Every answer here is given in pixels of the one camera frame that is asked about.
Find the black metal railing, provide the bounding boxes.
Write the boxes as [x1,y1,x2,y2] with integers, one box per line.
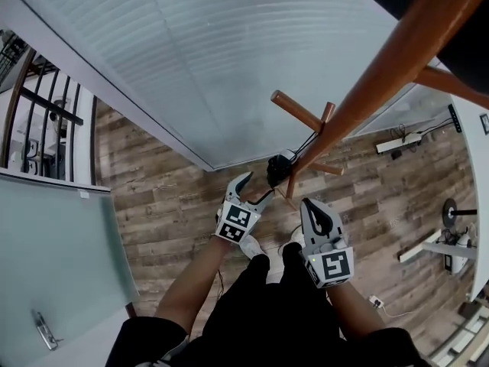
[0,28,99,186]

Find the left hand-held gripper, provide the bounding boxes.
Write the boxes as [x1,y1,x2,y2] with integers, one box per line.
[213,171,275,246]

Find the black hanging coat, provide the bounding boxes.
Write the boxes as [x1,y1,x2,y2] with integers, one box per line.
[346,0,489,96]

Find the person's left forearm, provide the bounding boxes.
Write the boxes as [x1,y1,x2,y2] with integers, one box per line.
[152,236,245,336]

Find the silver door handle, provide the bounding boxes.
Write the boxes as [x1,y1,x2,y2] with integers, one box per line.
[31,309,61,352]

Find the black power cable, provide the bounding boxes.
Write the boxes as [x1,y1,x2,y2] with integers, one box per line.
[390,117,456,141]

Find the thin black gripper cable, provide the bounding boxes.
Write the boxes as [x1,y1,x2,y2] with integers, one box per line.
[216,265,228,301]

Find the person's left white shoe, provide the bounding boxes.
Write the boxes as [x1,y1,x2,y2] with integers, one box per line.
[238,234,265,261]

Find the brown wooden coat stand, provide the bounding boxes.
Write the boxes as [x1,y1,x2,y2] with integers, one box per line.
[270,0,489,210]

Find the person's black trousers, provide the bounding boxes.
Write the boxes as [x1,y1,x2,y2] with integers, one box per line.
[201,242,345,367]

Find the white stand foot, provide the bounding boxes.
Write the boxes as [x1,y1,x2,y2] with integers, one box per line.
[398,230,478,264]

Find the person's black shirt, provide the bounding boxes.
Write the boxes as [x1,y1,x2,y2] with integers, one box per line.
[105,314,433,367]

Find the white charger cable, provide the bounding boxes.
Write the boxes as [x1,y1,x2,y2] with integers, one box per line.
[381,303,414,319]

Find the person's white shoe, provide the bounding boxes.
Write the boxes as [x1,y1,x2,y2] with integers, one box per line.
[278,229,306,256]
[238,234,265,261]

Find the white desk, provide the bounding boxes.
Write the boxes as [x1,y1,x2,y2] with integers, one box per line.
[447,93,489,302]

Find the black umbrella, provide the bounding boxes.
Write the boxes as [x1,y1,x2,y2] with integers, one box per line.
[266,128,324,190]

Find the person's right forearm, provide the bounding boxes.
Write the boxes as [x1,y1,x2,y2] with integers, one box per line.
[326,280,387,340]

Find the black round stand base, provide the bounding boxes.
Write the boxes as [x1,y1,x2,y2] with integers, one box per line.
[442,198,478,229]

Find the white power strip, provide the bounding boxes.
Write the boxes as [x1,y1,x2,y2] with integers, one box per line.
[375,133,423,154]

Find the person's right white shoe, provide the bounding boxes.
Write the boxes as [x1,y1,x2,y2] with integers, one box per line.
[278,229,306,256]

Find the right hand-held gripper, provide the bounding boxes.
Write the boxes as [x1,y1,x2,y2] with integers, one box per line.
[300,198,355,290]

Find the frosted glass door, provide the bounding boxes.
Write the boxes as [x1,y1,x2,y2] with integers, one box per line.
[0,173,141,361]

